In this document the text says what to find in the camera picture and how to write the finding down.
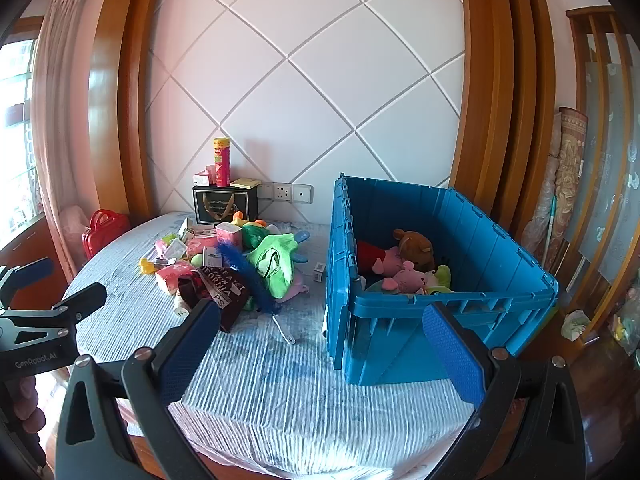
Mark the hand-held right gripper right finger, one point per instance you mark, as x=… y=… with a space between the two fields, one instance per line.
x=452 y=355

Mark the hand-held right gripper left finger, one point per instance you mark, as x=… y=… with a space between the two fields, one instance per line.
x=190 y=355

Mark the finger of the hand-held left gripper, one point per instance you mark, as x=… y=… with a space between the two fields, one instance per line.
x=85 y=297
x=35 y=269

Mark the dark knitted scarf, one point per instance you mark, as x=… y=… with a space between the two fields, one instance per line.
x=215 y=285

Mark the blue bottle brush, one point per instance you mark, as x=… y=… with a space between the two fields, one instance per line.
x=250 y=280

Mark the green roll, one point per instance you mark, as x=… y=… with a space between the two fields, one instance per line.
x=196 y=259

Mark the blue plastic crate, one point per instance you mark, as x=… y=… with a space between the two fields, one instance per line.
x=450 y=225

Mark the person's left hand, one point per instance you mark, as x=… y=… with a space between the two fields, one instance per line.
x=30 y=405

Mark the white plastic bottle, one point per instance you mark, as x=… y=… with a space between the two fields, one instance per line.
x=180 y=307

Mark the pink cloth bundle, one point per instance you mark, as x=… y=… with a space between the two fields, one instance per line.
x=70 y=220

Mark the red handbag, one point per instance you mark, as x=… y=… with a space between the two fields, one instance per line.
x=105 y=232

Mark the yellow plastic clip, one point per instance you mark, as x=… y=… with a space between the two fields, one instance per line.
x=147 y=265

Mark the yellow-green plush toy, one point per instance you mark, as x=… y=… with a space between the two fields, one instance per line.
x=442 y=277

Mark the pink pig plush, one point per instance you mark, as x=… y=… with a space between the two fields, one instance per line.
x=407 y=280

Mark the brown teddy bear plush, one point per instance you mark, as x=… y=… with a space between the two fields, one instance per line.
x=415 y=247

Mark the slim white box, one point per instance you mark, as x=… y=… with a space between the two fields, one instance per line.
x=185 y=227

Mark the white pink flat box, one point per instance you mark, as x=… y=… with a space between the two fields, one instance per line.
x=202 y=232

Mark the pale pink plush toy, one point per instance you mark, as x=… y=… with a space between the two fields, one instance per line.
x=295 y=290

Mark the pink tissue box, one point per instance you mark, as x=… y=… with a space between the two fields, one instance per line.
x=229 y=237

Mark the white crumpled bag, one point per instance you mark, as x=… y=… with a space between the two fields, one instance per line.
x=574 y=322

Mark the green plush hat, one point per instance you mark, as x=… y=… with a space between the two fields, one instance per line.
x=272 y=260

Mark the red plush toy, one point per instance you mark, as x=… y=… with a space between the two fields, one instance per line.
x=370 y=255

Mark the bright glass window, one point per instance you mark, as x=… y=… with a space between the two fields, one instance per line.
x=15 y=135

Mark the green frog plush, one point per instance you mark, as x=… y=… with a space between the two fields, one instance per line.
x=252 y=230

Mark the black gift box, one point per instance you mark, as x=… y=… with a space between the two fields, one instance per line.
x=225 y=205

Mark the pink curtain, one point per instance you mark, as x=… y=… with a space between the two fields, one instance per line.
x=50 y=110

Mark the small pink box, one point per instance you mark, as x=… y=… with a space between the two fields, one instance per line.
x=201 y=180

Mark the rolled pink floral mat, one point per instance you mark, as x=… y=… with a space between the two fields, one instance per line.
x=542 y=210

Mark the pile of plastic bags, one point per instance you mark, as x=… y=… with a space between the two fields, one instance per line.
x=625 y=320

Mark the pink wrapped packet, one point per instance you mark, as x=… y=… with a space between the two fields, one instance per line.
x=210 y=170

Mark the yellow sticky note pad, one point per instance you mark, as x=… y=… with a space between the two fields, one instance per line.
x=245 y=183

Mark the pink snack canister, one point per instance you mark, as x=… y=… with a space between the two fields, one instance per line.
x=221 y=162

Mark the rolled patterned carpet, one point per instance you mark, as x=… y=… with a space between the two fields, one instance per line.
x=570 y=175

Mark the frosted glass partition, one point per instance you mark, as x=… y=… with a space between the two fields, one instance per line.
x=607 y=160

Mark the wooden wall trim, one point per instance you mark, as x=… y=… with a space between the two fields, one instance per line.
x=500 y=110
x=107 y=110

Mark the white wall switch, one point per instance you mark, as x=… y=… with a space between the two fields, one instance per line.
x=267 y=190

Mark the white wall socket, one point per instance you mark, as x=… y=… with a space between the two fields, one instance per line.
x=283 y=191

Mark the white single-hole wall plate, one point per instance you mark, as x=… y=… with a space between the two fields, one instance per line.
x=301 y=193

